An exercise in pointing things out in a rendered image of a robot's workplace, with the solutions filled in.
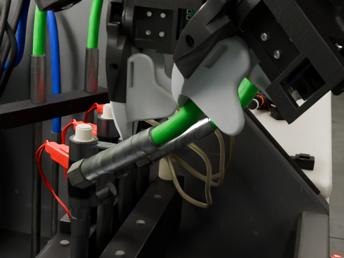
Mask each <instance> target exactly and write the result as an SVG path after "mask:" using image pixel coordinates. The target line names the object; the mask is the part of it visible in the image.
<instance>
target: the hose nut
mask: <svg viewBox="0 0 344 258"><path fill-rule="evenodd" d="M85 160H86V159H85V158H83V159H81V160H79V161H77V162H75V163H73V164H72V166H71V167H70V169H69V170H68V172H67V175H68V177H69V180H70V182H71V184H72V186H75V187H78V188H82V189H84V188H86V187H88V186H90V185H92V184H94V183H95V182H96V180H95V181H90V180H88V179H87V178H86V177H85V176H84V175H83V173H82V170H81V166H82V163H83V162H84V161H85Z"/></svg>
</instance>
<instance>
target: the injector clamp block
mask: <svg viewBox="0 0 344 258"><path fill-rule="evenodd" d="M184 178H185V177H184V176H180V175H177V180H178V182H179V185H180V187H181V189H182V190H183V189H184ZM135 185H136V169H135V177H134V185H133V200H132V212H131V213H130V215H129V216H128V217H127V219H126V220H125V222H124V223H123V224H122V226H121V227H120V229H119V230H118V231H117V233H116V227H117V210H118V192H119V186H118V187H117V188H116V191H117V193H116V195H115V202H114V209H113V228H112V240H111V241H110V243H109V244H108V245H107V247H106V248H105V250H104V251H103V253H102V254H101V256H100V257H99V258H164V256H165V254H166V252H167V250H168V248H169V246H170V244H171V242H172V241H173V239H174V237H175V235H176V233H177V231H178V229H179V227H180V223H181V211H182V201H183V197H182V196H181V195H180V194H179V193H178V191H177V189H176V187H175V185H174V183H173V180H163V179H161V178H160V177H159V174H158V175H157V176H156V178H155V179H154V181H153V182H152V184H151V185H150V187H149V188H148V189H147V191H146V192H145V194H144V195H143V196H142V198H141V199H140V201H139V202H138V203H137V205H136V206H135V207H134V200H135ZM96 228H97V212H96V213H95V214H94V215H93V216H92V218H91V225H90V233H89V251H88V258H95V250H96ZM70 255H71V234H68V233H63V232H60V231H59V232H58V233H57V234H56V235H55V237H54V238H53V239H52V240H50V242H49V243H48V244H47V245H46V246H45V248H44V249H43V250H42V251H41V252H40V253H39V254H38V255H37V256H36V257H35V258H70Z"/></svg>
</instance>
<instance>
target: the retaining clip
mask: <svg viewBox="0 0 344 258"><path fill-rule="evenodd" d="M114 145H116V143H109V142H102V141H98V142H97V143H96V144H93V145H90V148H101V149H108V148H110V147H112V146H114Z"/></svg>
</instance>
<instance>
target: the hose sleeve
mask: <svg viewBox="0 0 344 258"><path fill-rule="evenodd" d="M154 128H156V126H152V127H150V128H148V129H146V130H143V131H140V132H139V133H138V134H134V135H132V136H131V137H130V138H128V139H126V140H124V141H122V142H120V143H118V144H116V145H114V146H112V147H110V148H108V149H106V150H103V151H101V152H99V153H98V154H95V155H93V156H92V157H90V158H88V159H86V160H85V161H84V162H83V163H82V166H81V170H82V173H83V175H84V176H85V177H86V178H87V179H88V180H90V181H95V180H97V179H99V178H102V177H105V176H107V175H109V174H112V173H113V172H114V171H116V170H119V169H121V168H123V167H125V166H127V165H129V164H131V163H134V162H136V161H138V160H140V159H144V158H146V157H147V156H149V155H152V154H154V153H155V152H157V151H159V150H161V149H163V148H164V147H165V146H166V144H165V145H163V146H159V145H157V144H156V143H155V142H154V140H153V138H152V130H153V129H154Z"/></svg>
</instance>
